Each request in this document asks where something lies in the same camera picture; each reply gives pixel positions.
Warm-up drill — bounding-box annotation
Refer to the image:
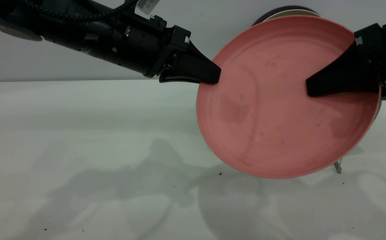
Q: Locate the white barcode label tag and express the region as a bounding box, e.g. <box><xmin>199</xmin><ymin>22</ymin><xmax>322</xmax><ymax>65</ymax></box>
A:
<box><xmin>136</xmin><ymin>0</ymin><xmax>161</xmax><ymax>15</ymax></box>

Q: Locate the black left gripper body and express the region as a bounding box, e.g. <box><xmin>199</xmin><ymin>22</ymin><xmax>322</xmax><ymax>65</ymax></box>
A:
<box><xmin>145</xmin><ymin>25</ymin><xmax>192</xmax><ymax>79</ymax></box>

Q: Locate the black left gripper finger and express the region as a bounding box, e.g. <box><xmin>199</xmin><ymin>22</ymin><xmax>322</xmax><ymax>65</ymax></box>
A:
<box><xmin>176</xmin><ymin>42</ymin><xmax>222</xmax><ymax>84</ymax></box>
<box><xmin>159</xmin><ymin>75</ymin><xmax>211</xmax><ymax>84</ymax></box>

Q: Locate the dark purple round plate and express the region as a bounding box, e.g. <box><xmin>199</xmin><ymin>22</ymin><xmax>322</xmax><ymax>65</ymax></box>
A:
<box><xmin>252</xmin><ymin>6</ymin><xmax>317</xmax><ymax>26</ymax></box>

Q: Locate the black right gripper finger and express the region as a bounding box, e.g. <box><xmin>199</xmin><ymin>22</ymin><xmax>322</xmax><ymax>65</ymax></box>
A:
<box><xmin>305</xmin><ymin>43</ymin><xmax>380</xmax><ymax>98</ymax></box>

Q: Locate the black braided cable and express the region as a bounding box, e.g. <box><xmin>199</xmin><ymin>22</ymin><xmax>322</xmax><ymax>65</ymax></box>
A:
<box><xmin>21</xmin><ymin>0</ymin><xmax>138</xmax><ymax>22</ymax></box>

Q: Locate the pink round plate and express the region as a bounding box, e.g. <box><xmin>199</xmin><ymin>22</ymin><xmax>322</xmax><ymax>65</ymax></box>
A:
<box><xmin>196</xmin><ymin>15</ymin><xmax>382</xmax><ymax>179</ymax></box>

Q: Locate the beige round plate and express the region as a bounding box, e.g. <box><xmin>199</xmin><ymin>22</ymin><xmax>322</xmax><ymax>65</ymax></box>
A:
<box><xmin>263</xmin><ymin>9</ymin><xmax>322</xmax><ymax>22</ymax></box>

